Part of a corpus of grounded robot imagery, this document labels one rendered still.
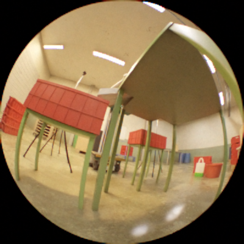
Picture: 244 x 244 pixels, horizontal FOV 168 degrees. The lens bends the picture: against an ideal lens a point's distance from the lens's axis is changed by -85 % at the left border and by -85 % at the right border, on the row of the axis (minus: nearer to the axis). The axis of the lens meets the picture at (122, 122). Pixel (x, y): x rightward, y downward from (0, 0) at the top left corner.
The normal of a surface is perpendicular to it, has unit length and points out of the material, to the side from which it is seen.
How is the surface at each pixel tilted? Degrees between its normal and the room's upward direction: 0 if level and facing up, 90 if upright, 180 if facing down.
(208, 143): 90
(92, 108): 90
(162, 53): 180
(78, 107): 90
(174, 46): 180
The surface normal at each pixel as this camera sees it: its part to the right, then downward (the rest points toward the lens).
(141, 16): -0.20, 0.92
